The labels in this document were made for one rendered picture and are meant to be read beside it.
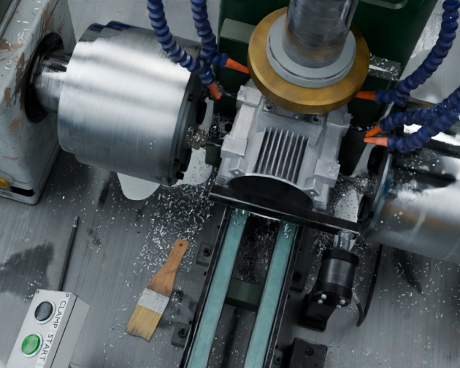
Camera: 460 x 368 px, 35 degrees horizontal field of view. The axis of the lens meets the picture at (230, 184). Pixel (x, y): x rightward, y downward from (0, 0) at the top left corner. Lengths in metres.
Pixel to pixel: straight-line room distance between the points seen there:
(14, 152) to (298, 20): 0.56
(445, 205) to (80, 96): 0.58
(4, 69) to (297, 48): 0.46
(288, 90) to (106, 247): 0.54
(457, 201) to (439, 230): 0.05
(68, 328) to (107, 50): 0.43
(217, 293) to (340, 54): 0.46
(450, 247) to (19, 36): 0.76
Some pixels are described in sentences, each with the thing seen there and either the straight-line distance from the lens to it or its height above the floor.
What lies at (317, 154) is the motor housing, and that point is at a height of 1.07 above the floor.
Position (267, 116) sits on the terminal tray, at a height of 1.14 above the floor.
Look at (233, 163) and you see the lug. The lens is 1.18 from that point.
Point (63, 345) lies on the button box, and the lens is 1.10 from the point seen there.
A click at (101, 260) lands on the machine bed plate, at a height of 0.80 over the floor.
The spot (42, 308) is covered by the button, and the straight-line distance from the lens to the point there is 1.11.
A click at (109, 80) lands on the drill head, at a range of 1.17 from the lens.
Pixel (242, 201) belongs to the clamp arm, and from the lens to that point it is 1.21.
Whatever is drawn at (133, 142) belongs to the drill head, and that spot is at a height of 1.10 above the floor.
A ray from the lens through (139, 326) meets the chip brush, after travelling 1.36.
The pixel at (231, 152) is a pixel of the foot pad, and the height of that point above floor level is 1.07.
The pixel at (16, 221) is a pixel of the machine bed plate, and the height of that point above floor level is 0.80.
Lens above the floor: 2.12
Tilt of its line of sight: 64 degrees down
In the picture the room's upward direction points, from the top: 9 degrees clockwise
